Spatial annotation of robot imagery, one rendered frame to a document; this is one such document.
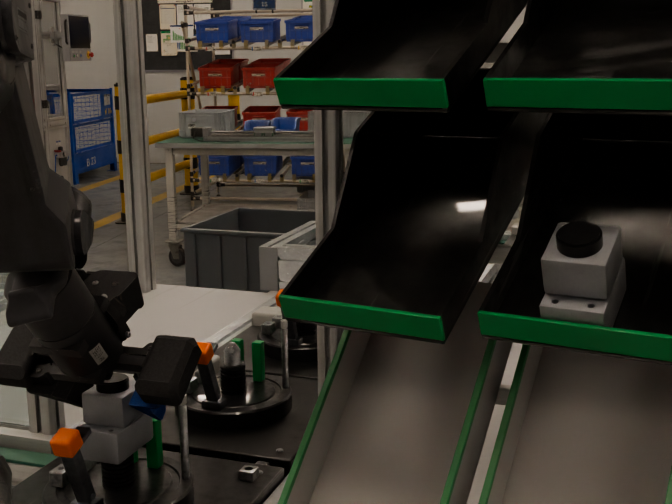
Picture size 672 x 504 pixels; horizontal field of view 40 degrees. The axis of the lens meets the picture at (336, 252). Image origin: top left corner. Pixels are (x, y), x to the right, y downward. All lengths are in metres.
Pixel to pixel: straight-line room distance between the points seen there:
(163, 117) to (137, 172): 9.93
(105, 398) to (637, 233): 0.48
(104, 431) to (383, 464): 0.26
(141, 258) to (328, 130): 1.37
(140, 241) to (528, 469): 1.47
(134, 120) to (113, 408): 1.26
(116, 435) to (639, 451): 0.44
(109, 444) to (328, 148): 0.33
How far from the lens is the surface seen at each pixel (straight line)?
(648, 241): 0.74
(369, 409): 0.79
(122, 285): 0.85
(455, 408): 0.77
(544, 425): 0.77
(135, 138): 2.07
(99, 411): 0.88
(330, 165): 0.78
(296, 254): 2.05
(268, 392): 1.12
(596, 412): 0.77
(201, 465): 0.99
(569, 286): 0.64
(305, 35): 8.01
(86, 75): 12.36
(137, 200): 2.09
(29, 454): 1.12
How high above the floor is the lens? 1.39
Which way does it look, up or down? 12 degrees down
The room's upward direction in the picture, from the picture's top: 1 degrees counter-clockwise
